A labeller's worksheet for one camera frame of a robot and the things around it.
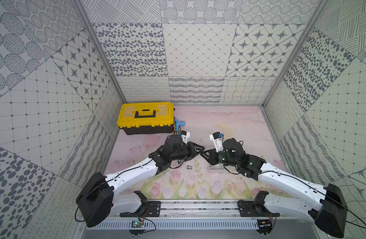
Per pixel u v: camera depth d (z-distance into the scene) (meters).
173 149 0.60
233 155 0.57
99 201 0.40
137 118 0.93
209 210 0.76
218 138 0.67
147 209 0.73
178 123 1.06
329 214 0.38
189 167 0.86
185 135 0.73
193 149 0.67
